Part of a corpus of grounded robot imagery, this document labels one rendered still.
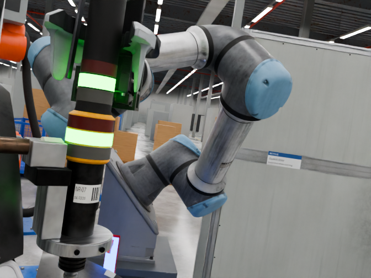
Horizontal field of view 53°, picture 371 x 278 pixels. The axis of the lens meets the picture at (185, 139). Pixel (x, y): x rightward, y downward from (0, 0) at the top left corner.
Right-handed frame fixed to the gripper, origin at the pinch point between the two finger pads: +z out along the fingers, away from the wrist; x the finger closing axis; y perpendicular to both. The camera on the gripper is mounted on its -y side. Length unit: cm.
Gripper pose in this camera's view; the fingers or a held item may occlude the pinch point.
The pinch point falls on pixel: (96, 19)
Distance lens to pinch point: 34.4
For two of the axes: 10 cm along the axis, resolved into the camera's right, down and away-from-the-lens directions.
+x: -9.9, -1.5, -0.5
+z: 0.4, 0.5, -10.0
